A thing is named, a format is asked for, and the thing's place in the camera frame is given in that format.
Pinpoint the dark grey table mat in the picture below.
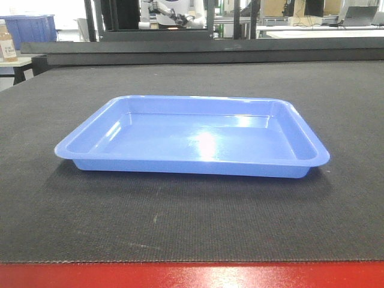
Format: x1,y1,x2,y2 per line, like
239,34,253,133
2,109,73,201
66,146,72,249
1,61,383,263

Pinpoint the blue plastic tray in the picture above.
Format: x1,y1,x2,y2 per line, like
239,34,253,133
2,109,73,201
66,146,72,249
55,95,330,178

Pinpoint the blue storage crate background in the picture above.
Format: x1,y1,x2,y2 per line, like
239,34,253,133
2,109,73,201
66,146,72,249
1,14,57,50

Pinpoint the black metal frame rack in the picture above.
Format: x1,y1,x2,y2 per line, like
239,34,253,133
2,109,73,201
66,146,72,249
83,0,259,42

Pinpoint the red metal table frame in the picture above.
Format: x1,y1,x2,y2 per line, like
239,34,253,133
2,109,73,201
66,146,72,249
1,262,383,287

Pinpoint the brown labelled bottle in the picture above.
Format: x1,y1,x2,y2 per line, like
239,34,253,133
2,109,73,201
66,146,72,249
1,19,18,62

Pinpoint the white humanoid robot background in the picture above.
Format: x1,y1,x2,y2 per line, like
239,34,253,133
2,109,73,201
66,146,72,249
139,0,206,30

